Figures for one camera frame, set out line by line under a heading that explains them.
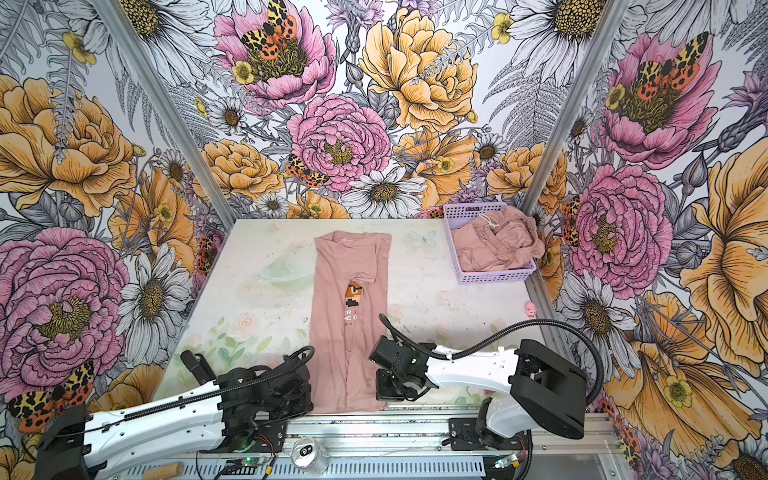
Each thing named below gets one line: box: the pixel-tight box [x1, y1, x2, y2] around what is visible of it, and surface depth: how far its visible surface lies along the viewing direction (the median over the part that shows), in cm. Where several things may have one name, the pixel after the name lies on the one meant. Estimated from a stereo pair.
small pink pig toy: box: [525, 301, 538, 318], surface depth 98 cm
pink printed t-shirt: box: [309, 231, 392, 414], surface depth 96 cm
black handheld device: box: [180, 350, 217, 385], surface depth 83 cm
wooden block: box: [142, 461, 185, 480], surface depth 69 cm
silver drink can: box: [291, 437, 330, 475], surface depth 62 cm
